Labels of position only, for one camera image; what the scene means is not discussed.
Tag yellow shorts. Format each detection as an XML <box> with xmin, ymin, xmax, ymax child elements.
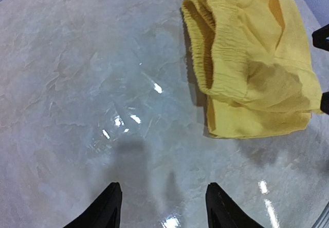
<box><xmin>181</xmin><ymin>0</ymin><xmax>322</xmax><ymax>138</ymax></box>

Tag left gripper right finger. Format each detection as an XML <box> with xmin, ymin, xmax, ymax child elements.
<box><xmin>206</xmin><ymin>182</ymin><xmax>264</xmax><ymax>228</ymax></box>

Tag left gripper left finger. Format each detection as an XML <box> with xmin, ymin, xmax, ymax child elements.
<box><xmin>64</xmin><ymin>182</ymin><xmax>122</xmax><ymax>228</ymax></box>

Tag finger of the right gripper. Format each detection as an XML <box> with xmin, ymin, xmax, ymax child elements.
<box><xmin>312</xmin><ymin>24</ymin><xmax>329</xmax><ymax>50</ymax></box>
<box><xmin>320</xmin><ymin>92</ymin><xmax>329</xmax><ymax>115</ymax></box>

